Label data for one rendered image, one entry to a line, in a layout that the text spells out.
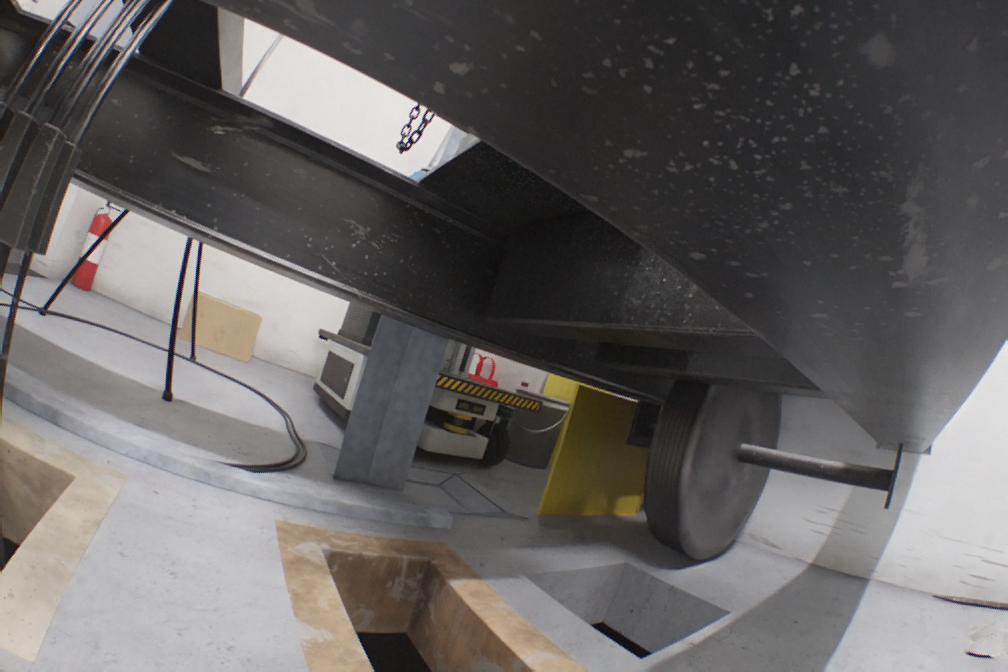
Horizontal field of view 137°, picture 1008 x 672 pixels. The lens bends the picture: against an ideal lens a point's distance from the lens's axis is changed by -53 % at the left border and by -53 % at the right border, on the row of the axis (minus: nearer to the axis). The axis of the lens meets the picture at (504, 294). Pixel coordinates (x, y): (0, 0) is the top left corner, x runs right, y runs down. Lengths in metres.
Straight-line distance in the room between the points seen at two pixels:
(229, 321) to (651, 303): 2.14
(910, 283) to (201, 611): 0.59
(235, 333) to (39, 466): 1.79
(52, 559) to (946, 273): 0.66
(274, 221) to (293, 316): 1.98
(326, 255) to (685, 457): 0.83
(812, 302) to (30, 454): 0.84
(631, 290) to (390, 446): 0.73
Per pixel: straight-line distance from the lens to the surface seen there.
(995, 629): 1.25
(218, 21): 0.65
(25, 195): 0.49
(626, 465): 1.50
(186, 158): 0.86
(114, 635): 0.49
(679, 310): 0.52
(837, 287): 0.16
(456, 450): 1.51
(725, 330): 0.48
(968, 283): 0.16
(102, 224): 2.77
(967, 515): 1.57
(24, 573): 0.54
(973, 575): 1.60
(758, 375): 0.81
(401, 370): 1.04
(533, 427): 1.96
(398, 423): 1.07
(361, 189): 0.85
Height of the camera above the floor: 0.35
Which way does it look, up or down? 11 degrees up
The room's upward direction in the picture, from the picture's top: 17 degrees clockwise
